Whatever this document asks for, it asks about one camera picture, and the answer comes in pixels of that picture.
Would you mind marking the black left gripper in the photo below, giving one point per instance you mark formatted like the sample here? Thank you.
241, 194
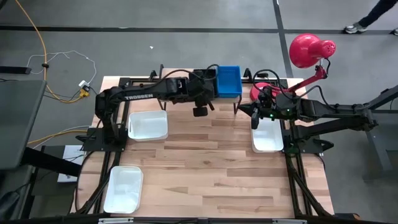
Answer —
200, 90

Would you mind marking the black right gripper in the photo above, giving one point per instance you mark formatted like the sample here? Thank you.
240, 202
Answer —
267, 107

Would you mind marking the black plastic basket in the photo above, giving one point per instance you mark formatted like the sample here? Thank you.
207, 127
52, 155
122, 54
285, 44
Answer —
215, 88

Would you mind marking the white plastic bin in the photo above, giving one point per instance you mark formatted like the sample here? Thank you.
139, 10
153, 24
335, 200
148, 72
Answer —
123, 189
267, 137
148, 125

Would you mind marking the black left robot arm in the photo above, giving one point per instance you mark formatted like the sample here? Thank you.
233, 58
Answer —
140, 93

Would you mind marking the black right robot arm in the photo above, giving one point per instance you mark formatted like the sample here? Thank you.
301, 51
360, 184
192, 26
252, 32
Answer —
326, 110

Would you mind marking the blue plastic basket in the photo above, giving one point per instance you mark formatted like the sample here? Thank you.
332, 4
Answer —
229, 82

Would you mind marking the black lamp plug adapter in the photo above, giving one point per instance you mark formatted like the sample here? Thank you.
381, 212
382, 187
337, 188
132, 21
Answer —
262, 75

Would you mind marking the red desk lamp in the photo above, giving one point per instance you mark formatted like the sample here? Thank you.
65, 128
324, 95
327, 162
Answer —
306, 49

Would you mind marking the white power adapter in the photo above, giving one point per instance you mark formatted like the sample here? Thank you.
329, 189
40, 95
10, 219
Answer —
84, 84

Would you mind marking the grey metal stand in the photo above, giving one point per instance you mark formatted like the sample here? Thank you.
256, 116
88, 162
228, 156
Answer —
377, 146

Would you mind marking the white paper sheet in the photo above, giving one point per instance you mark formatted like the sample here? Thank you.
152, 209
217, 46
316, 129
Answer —
73, 154

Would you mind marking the person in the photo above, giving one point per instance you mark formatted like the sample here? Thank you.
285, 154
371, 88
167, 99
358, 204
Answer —
377, 11

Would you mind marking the grey desk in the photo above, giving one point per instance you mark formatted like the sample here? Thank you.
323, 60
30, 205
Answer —
18, 124

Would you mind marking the black floor strip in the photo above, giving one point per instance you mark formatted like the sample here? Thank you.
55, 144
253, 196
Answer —
14, 70

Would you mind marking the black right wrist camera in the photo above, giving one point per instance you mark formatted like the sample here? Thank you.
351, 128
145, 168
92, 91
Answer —
255, 121

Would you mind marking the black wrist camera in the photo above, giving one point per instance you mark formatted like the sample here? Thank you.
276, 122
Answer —
255, 121
200, 111

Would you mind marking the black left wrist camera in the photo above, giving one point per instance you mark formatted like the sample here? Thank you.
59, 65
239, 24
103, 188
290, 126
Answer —
200, 111

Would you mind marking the black aluminium table frame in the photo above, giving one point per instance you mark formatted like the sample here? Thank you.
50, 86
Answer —
292, 180

